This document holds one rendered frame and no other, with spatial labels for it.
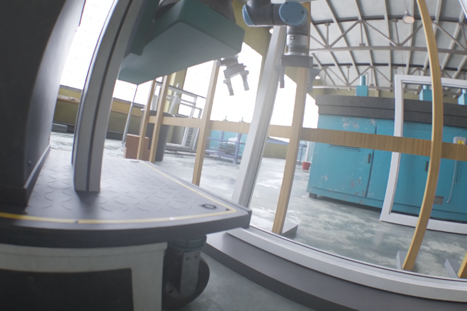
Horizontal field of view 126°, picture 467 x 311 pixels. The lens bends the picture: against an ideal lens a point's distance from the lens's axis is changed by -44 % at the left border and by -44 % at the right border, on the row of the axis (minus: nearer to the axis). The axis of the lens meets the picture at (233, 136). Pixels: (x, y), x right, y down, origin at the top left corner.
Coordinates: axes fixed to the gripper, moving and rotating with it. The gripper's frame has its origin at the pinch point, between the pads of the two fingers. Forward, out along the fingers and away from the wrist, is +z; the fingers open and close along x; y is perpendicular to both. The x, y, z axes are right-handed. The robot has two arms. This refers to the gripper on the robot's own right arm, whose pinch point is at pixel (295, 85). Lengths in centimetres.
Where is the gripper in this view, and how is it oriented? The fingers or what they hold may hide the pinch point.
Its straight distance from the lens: 94.2
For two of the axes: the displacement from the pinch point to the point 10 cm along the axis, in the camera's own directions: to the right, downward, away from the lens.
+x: 7.7, 2.2, -5.9
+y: -6.3, 2.7, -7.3
